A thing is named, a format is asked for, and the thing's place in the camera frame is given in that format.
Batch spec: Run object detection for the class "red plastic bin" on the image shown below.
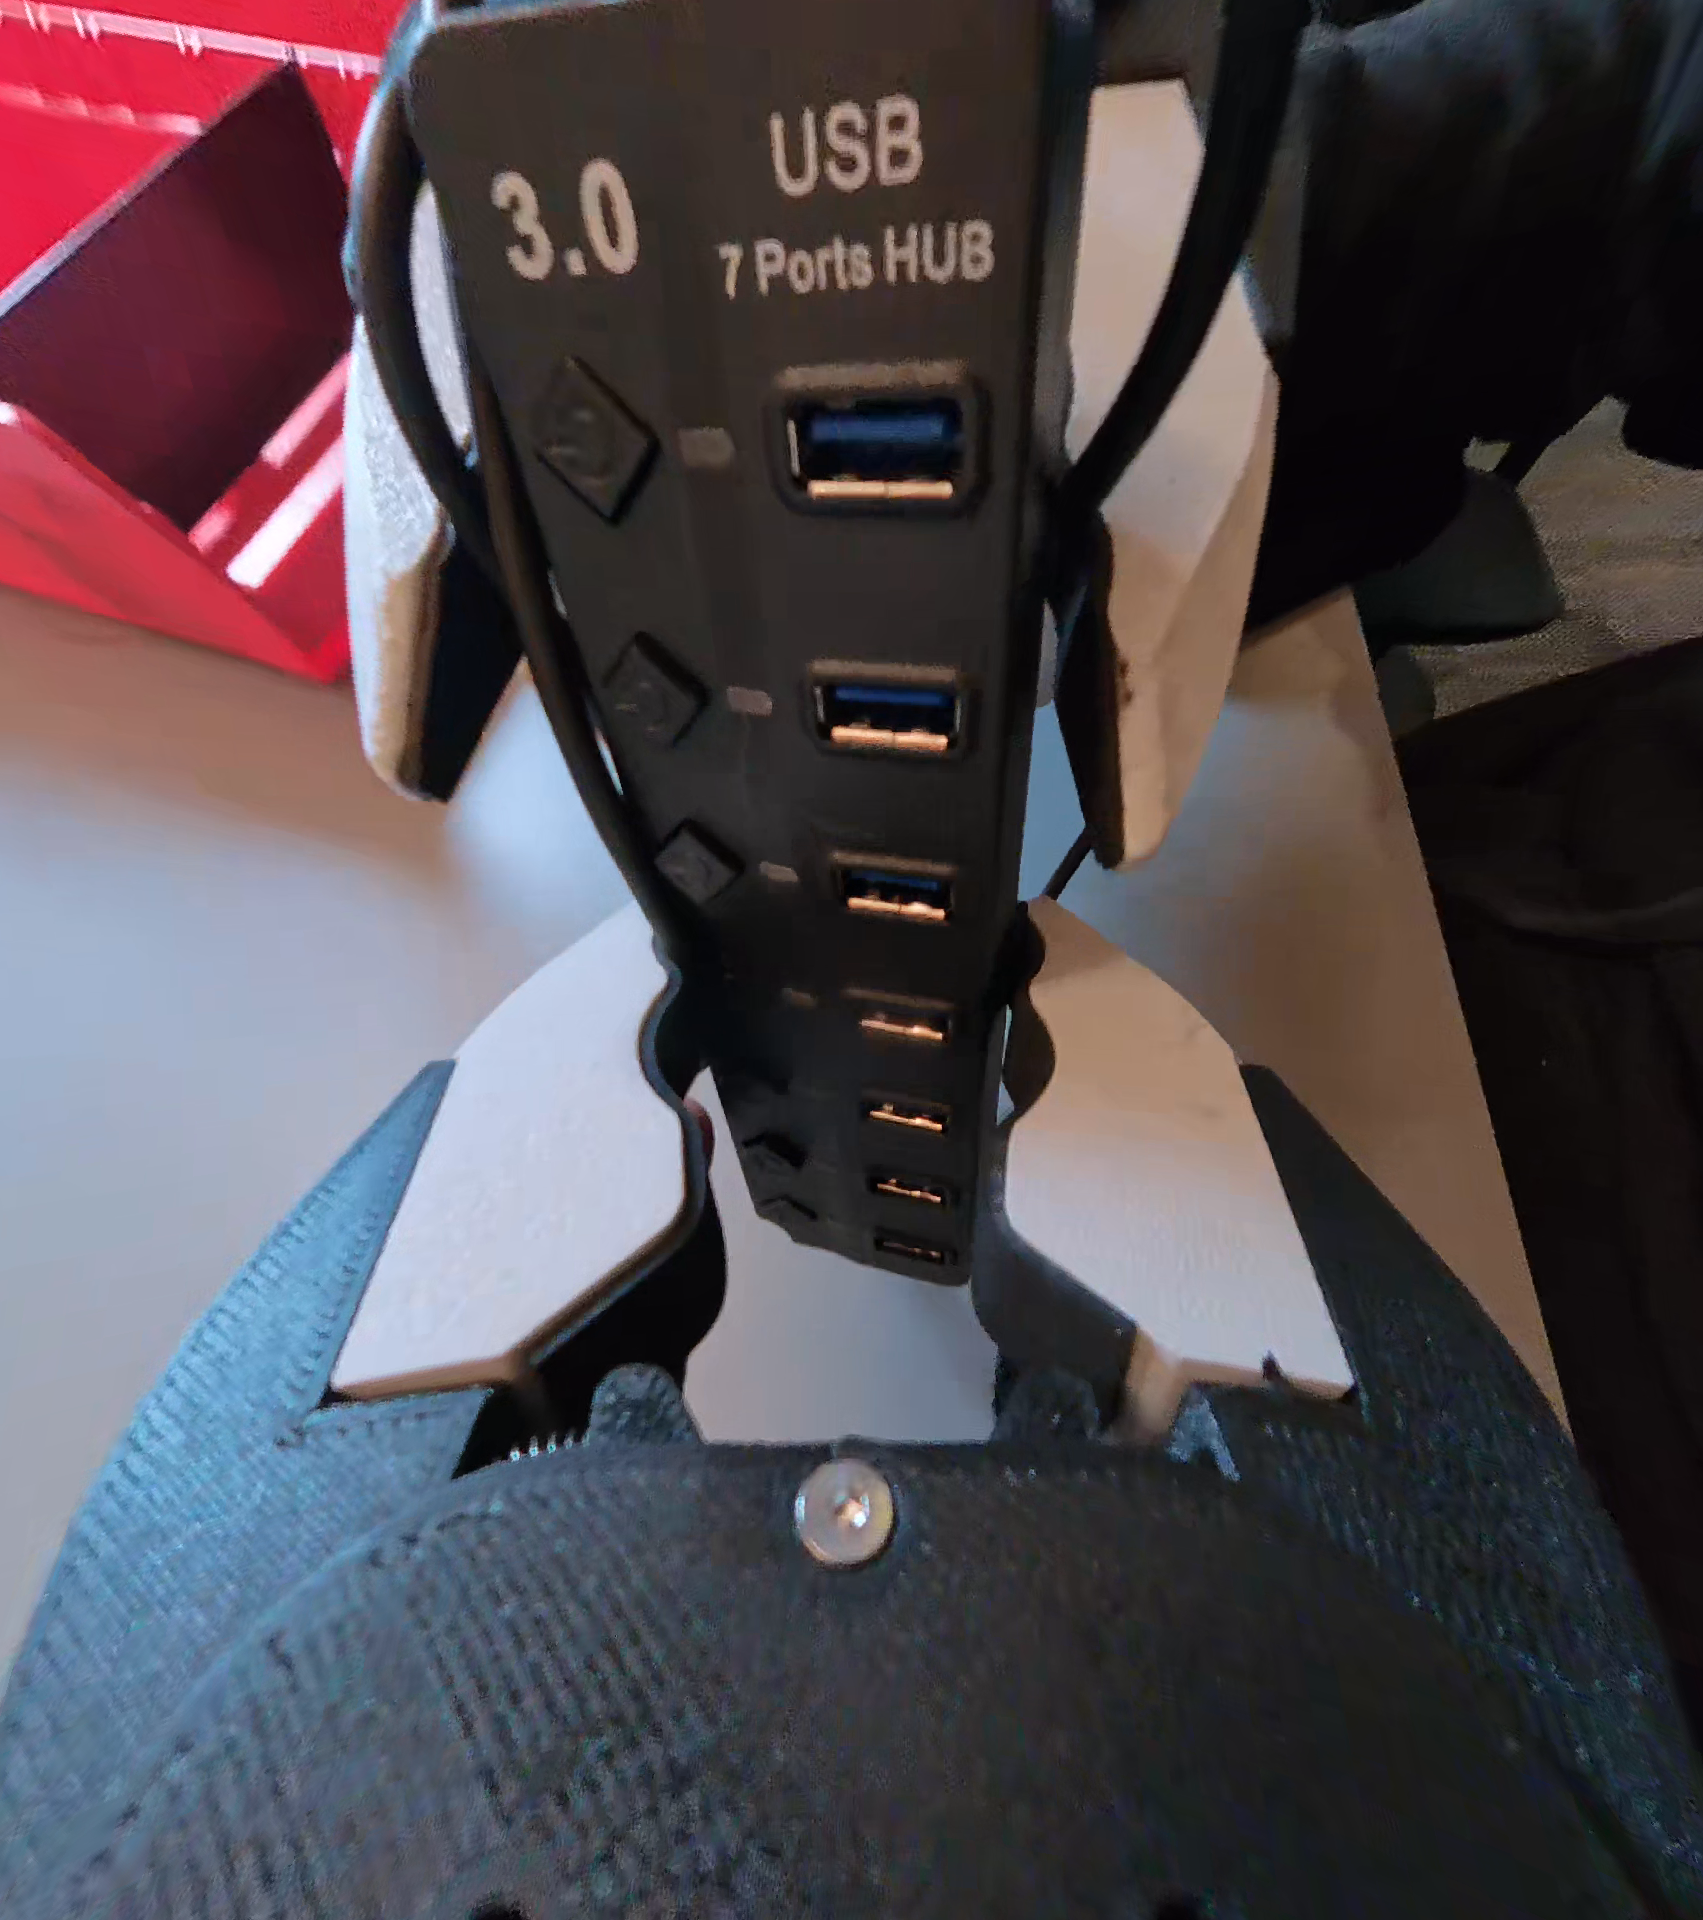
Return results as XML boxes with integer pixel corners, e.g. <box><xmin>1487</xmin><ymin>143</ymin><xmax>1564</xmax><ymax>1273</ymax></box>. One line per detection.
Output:
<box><xmin>0</xmin><ymin>0</ymin><xmax>424</xmax><ymax>690</ymax></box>

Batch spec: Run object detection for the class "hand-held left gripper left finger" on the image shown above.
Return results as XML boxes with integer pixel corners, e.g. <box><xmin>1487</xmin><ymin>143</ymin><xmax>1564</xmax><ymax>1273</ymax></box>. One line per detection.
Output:
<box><xmin>330</xmin><ymin>902</ymin><xmax>726</xmax><ymax>1471</ymax></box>

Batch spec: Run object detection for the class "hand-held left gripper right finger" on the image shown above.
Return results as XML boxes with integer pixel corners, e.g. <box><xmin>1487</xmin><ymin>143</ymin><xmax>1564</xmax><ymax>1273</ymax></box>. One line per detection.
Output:
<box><xmin>981</xmin><ymin>896</ymin><xmax>1360</xmax><ymax>1451</ymax></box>

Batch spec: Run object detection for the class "thick black hub cable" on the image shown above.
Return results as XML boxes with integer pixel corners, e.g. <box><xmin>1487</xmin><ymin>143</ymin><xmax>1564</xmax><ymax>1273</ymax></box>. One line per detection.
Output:
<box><xmin>341</xmin><ymin>0</ymin><xmax>1291</xmax><ymax>973</ymax></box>

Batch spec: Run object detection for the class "black USB hub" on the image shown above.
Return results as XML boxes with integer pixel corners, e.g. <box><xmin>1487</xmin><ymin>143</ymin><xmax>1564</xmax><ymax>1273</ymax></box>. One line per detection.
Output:
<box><xmin>399</xmin><ymin>0</ymin><xmax>1079</xmax><ymax>1290</ymax></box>

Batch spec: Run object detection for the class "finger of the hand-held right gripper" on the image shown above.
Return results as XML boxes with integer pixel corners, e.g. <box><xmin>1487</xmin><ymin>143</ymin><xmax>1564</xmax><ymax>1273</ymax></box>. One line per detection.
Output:
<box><xmin>1034</xmin><ymin>70</ymin><xmax>1286</xmax><ymax>876</ymax></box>
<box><xmin>337</xmin><ymin>226</ymin><xmax>524</xmax><ymax>814</ymax></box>

